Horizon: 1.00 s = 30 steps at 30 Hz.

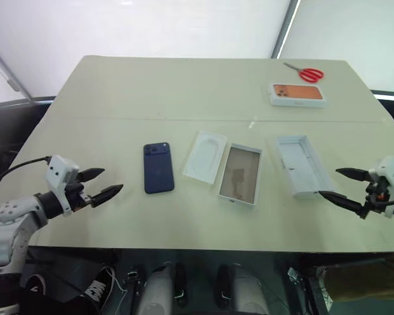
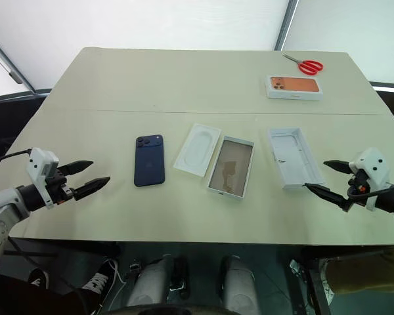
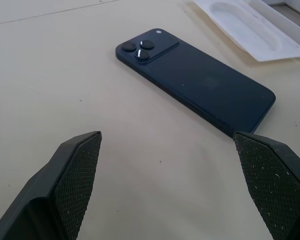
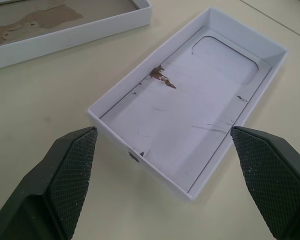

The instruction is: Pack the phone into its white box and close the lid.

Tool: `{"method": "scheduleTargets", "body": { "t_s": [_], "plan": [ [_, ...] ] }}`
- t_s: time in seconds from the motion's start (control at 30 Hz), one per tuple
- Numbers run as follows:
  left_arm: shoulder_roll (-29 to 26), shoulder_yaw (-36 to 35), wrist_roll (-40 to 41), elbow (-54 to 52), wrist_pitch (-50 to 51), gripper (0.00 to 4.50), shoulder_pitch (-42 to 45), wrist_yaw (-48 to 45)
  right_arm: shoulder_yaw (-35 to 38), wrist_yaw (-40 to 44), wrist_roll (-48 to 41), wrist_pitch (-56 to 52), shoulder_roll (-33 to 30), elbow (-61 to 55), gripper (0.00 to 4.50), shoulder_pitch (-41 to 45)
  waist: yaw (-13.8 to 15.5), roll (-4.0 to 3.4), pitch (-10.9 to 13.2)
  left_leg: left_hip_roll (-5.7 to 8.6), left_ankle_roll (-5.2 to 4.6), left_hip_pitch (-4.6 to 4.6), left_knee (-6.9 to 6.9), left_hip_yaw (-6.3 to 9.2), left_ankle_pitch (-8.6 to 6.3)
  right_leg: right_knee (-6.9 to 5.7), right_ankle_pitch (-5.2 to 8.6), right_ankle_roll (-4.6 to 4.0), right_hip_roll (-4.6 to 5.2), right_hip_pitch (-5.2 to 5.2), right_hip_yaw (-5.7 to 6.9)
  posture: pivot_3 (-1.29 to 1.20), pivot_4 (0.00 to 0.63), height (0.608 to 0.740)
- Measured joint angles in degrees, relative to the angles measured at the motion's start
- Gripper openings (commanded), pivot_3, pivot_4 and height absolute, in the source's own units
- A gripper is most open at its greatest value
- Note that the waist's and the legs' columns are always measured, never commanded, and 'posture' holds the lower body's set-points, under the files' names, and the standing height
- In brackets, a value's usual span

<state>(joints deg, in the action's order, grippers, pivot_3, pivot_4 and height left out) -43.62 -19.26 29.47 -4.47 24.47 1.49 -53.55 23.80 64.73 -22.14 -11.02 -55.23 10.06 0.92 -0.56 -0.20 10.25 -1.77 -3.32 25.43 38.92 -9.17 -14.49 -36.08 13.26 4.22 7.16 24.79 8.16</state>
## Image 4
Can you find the blue phone box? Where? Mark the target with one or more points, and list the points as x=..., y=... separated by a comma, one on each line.
x=65, y=38

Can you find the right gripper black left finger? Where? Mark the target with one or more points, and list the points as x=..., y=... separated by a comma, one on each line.
x=65, y=180

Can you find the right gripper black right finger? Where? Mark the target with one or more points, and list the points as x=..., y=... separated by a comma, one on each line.
x=270, y=180

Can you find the white open phone box base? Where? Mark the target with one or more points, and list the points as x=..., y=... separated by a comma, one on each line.
x=180, y=112

